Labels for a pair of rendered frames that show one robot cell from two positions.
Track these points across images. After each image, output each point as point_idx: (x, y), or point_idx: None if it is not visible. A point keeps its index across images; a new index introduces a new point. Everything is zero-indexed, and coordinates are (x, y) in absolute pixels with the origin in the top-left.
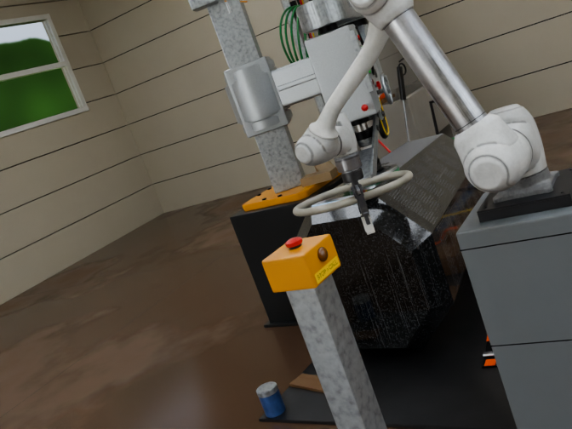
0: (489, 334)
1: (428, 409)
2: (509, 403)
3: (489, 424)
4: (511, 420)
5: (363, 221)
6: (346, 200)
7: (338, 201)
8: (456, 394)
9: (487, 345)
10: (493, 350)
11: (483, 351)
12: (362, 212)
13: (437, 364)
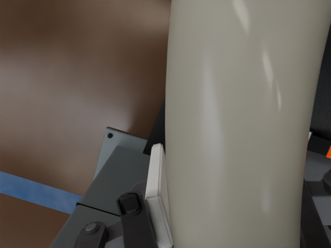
0: (69, 217)
1: None
2: (103, 166)
3: (162, 120)
4: (161, 142)
5: (147, 181)
6: (185, 212)
7: (223, 73)
8: None
9: (323, 139)
10: (79, 201)
11: (311, 133)
12: (74, 247)
13: (329, 66)
